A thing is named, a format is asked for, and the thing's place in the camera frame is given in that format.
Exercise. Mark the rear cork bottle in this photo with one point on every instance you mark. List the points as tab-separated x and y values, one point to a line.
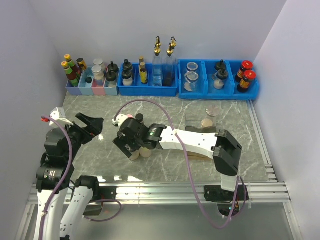
141	60

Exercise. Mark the rear red sauce bottle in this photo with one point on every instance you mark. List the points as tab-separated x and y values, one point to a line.
72	64

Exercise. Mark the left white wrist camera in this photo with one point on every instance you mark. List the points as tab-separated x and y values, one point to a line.
59	115

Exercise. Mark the left glass oil bottle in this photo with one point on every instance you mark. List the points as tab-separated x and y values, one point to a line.
157	64

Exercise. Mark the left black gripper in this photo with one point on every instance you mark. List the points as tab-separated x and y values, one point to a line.
94	126

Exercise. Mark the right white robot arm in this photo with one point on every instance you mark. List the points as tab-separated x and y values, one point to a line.
221	147

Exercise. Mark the black shaker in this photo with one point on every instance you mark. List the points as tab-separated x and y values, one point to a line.
127	65
127	79

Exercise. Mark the light blue storage bin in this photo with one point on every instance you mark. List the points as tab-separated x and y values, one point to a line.
86	88

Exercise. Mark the front black lid sugar jar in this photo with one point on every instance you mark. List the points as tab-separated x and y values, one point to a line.
219	78

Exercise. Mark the pink storage bin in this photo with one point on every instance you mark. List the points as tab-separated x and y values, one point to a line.
98	90

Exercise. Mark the rear black lid jar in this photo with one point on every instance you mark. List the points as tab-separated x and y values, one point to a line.
220	65

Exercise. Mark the rear clear glass jar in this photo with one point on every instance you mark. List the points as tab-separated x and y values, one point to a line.
192	67

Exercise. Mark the black pourer jar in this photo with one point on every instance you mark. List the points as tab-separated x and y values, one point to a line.
111	79
113	67

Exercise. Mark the rear black pourer jar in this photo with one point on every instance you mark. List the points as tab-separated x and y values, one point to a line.
113	67

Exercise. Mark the small black cap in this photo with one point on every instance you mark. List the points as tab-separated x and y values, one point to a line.
88	80

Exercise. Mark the rear black top shaker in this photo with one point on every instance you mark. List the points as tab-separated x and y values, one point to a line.
127	65

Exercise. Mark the front red sauce bottle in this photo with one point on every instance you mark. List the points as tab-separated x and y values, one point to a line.
70	74

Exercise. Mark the front cork yellow bottle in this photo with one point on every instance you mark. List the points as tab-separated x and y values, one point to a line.
143	73

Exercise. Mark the front black top shaker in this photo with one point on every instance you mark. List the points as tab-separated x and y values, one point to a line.
127	79

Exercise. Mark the dark yellow label bottle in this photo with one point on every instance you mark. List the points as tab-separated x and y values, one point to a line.
81	64

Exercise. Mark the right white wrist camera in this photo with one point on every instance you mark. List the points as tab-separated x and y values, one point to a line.
119	120

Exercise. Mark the clear glass jar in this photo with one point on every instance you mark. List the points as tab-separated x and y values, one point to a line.
192	67
191	81

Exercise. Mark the blue divided crate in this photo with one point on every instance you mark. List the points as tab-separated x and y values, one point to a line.
139	89

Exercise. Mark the black cap spice bottle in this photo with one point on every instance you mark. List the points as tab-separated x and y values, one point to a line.
140	118

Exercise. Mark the right dark oil bottle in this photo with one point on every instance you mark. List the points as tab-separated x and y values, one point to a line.
169	64

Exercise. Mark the pale blue storage bin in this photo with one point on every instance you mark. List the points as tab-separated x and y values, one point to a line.
111	91

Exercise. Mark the purple storage bin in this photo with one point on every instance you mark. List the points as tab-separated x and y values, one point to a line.
73	90

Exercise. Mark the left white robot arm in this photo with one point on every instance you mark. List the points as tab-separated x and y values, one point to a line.
53	177

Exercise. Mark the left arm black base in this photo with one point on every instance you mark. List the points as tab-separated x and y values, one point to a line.
95	208

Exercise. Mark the front silver lid jar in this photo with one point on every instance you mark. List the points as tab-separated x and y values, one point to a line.
99	75

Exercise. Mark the silver lid spice jar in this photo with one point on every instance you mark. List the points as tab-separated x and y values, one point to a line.
212	112

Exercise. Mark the large blue triple bin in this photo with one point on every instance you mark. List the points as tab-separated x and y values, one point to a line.
204	89

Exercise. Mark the yellow lid spice jar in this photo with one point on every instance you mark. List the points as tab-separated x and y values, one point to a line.
145	152

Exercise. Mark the front clear glass jar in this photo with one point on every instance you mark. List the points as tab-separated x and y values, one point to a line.
191	81

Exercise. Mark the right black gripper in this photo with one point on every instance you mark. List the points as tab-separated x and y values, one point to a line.
122	146

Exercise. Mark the rear silver lid jar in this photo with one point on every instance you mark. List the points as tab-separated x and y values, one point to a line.
99	62

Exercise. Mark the red sauce bottle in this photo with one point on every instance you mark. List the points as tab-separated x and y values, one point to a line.
72	64
70	74

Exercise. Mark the front black pourer jar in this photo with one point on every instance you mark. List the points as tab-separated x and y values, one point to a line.
111	79

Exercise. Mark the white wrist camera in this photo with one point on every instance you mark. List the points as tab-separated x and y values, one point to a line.
119	120
59	115

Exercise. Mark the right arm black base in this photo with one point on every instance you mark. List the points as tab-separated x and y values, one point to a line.
224	198

